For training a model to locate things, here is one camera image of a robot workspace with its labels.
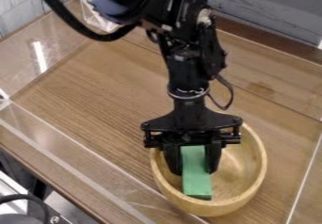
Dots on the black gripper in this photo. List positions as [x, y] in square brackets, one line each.
[191, 125]

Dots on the green rectangular block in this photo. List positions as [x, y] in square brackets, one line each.
[196, 183]

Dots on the brown wooden bowl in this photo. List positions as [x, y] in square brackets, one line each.
[219, 193]

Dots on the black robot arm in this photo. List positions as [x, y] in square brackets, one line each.
[180, 25]

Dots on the clear acrylic tray wall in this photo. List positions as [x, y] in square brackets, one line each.
[83, 150]

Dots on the black metal table frame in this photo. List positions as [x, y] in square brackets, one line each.
[28, 201]

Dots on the clear acrylic corner bracket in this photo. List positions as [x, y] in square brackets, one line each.
[95, 20]

